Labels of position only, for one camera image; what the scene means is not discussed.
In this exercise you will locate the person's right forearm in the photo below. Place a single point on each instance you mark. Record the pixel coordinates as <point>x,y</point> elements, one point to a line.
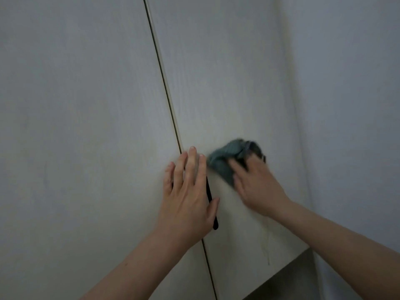
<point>337,246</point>

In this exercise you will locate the narrow white cabinet door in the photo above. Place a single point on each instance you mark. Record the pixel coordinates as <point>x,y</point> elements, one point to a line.
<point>231,84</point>

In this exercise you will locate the grey-blue cleaning cloth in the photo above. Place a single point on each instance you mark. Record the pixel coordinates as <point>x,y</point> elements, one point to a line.
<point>223,159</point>

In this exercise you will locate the person's right hand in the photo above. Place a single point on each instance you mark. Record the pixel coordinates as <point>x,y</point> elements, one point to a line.
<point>259,187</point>

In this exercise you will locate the person's left middle finger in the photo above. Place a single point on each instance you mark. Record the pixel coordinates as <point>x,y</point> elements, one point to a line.
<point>191,167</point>

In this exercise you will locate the wide white cabinet door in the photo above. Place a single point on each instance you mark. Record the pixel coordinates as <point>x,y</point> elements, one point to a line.
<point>81,128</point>

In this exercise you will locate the person's right fingers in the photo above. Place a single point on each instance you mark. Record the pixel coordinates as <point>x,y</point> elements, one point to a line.
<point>242,167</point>

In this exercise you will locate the person's left thumb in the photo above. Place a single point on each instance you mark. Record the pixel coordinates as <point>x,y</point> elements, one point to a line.
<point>214,210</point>

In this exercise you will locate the person's left hand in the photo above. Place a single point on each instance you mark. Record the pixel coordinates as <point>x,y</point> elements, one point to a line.
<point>184,206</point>

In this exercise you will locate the person's left little finger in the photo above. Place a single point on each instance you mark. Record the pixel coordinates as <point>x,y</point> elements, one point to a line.
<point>168,176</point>

